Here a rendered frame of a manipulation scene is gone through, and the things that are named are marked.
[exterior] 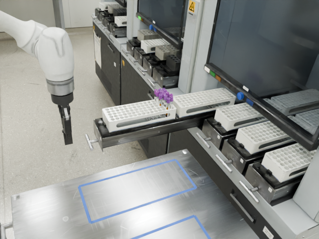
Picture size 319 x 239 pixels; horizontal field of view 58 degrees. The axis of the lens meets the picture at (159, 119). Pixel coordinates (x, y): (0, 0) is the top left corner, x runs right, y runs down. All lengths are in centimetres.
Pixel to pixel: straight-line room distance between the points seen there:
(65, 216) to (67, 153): 146
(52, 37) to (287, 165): 86
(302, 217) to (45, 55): 98
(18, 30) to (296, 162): 103
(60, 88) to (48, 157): 135
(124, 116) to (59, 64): 34
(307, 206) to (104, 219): 67
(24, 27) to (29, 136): 158
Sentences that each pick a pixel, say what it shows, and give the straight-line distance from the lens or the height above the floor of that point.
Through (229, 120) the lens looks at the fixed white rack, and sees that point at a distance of 120.
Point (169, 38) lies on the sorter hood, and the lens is 162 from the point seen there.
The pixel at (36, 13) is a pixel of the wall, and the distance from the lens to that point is 458.
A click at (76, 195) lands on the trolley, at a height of 82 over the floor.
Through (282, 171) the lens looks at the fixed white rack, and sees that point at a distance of 105.
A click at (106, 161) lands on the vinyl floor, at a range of 220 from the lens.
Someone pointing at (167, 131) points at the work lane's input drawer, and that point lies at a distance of 123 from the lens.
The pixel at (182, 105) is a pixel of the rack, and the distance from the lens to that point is 125.
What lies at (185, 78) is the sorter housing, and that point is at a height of 83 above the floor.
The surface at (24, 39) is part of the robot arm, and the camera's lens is 107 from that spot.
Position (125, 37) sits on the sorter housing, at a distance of 237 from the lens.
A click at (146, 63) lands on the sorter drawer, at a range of 178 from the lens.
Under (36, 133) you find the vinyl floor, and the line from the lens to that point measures 256.
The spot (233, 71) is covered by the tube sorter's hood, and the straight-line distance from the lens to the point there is 120.
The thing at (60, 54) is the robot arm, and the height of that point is 115.
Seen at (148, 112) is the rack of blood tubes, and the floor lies 86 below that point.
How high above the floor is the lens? 151
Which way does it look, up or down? 35 degrees down
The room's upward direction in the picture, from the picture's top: 5 degrees clockwise
